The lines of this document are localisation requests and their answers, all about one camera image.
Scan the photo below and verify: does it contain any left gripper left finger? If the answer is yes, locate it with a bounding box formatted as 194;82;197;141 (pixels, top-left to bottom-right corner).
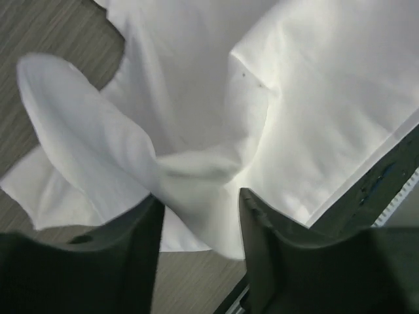
1;195;165;313

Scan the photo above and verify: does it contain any white long sleeve shirt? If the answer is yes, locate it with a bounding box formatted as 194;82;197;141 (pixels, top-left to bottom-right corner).
1;1;418;259

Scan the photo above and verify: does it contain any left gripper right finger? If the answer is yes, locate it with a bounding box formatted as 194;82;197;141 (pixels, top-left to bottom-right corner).
239;188;418;313

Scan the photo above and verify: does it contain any white slotted cable duct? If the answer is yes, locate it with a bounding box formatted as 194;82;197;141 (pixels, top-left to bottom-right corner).
371;168;418;228

